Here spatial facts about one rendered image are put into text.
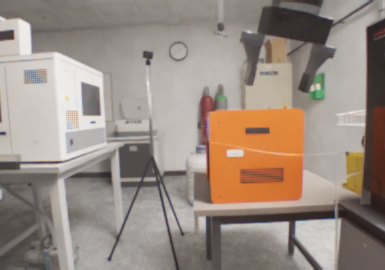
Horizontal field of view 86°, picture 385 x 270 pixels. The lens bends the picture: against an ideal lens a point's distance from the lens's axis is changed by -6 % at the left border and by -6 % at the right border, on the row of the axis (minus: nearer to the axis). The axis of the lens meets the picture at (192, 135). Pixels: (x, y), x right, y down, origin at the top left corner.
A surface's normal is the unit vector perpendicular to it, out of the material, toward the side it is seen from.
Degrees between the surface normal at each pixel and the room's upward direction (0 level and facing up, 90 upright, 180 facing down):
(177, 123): 90
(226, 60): 90
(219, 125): 90
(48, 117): 90
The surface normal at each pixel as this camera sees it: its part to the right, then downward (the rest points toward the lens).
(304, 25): 0.10, 0.47
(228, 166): 0.00, 0.09
